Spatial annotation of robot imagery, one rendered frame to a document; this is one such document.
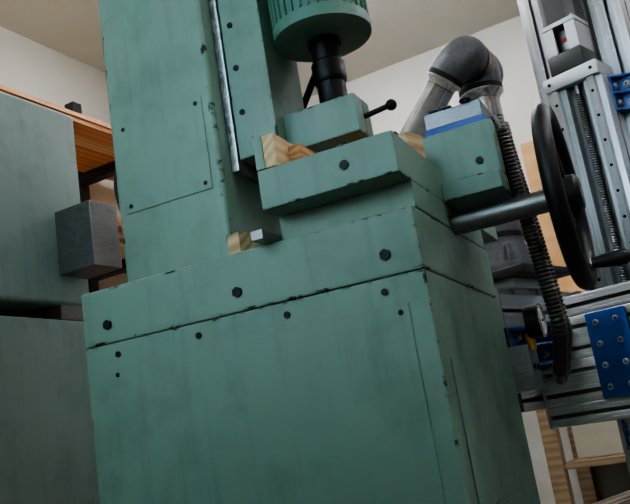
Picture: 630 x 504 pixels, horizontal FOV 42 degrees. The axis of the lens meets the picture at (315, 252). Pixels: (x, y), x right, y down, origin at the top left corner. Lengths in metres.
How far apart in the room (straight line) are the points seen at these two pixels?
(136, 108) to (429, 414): 0.79
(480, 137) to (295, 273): 0.38
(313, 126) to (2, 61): 3.01
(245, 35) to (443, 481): 0.84
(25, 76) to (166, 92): 2.89
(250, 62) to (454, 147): 0.40
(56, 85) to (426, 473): 3.67
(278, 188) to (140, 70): 0.48
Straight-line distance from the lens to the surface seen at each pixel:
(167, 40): 1.53
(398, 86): 5.15
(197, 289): 1.24
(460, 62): 2.11
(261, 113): 1.43
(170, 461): 1.26
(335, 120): 1.40
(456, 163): 1.32
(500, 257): 1.92
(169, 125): 1.47
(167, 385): 1.26
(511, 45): 4.97
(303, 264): 1.16
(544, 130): 1.19
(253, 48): 1.48
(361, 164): 1.12
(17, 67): 4.34
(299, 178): 1.15
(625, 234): 1.92
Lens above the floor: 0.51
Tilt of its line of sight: 13 degrees up
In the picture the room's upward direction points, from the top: 9 degrees counter-clockwise
